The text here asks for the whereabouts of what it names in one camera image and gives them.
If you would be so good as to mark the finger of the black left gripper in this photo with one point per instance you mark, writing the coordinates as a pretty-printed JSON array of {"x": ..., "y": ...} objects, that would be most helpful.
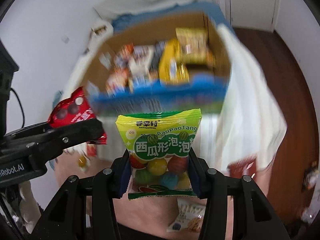
[
  {"x": 51, "y": 144},
  {"x": 45, "y": 128}
]

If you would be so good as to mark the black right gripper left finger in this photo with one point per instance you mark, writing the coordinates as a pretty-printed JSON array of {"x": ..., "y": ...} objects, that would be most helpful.
[{"x": 65, "y": 215}]

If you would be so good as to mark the red chocolate candy bag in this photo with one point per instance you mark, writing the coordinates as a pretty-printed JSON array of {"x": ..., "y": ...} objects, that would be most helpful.
[{"x": 75, "y": 119}]

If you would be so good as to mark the small yellow candy wrapper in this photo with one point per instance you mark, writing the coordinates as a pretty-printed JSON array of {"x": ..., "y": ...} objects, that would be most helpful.
[{"x": 83, "y": 163}]

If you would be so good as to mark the green watermelon bubblegum bag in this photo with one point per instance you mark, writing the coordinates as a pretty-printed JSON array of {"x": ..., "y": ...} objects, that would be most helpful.
[{"x": 159, "y": 145}]

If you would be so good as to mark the large orange sunflower seed bag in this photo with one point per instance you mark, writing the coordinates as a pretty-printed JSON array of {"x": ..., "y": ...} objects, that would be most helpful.
[{"x": 117, "y": 82}]

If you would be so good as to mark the white biscuit packet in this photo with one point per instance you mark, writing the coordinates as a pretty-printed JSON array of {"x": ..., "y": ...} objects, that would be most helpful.
[{"x": 190, "y": 217}]

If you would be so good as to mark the small red snack packet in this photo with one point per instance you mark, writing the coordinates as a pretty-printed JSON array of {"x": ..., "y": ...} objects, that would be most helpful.
[{"x": 242, "y": 167}]

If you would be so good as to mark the orange panda snack bag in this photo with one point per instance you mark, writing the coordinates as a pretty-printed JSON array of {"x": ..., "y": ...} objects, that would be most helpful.
[{"x": 123, "y": 55}]

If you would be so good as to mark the bear print pillow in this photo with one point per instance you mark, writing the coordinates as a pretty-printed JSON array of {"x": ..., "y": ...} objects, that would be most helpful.
[{"x": 100, "y": 32}]

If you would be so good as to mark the white chocolate wafer pack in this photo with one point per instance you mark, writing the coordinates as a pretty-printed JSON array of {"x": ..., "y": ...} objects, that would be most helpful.
[{"x": 140, "y": 61}]

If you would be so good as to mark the yellow snack pack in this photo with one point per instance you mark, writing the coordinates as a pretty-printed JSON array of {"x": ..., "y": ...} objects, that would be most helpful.
[{"x": 171, "y": 69}]

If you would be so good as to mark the cardboard milk carton box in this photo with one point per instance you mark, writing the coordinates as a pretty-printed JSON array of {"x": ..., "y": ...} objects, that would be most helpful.
[{"x": 207, "y": 86}]

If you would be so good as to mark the black snack pack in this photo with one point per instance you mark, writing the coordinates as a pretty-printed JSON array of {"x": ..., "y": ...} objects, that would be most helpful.
[{"x": 159, "y": 48}]

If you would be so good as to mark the clear yellow pastry bag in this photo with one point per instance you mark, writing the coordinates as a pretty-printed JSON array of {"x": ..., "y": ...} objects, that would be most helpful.
[{"x": 193, "y": 47}]

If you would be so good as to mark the blue blanket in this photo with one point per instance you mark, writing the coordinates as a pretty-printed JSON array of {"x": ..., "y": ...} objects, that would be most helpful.
[{"x": 212, "y": 10}]

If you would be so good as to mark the white door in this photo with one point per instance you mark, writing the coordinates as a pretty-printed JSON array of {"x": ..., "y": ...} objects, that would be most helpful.
[{"x": 252, "y": 14}]

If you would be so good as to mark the white wall socket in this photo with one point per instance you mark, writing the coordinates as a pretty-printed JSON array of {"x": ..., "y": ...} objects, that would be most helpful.
[{"x": 65, "y": 39}]

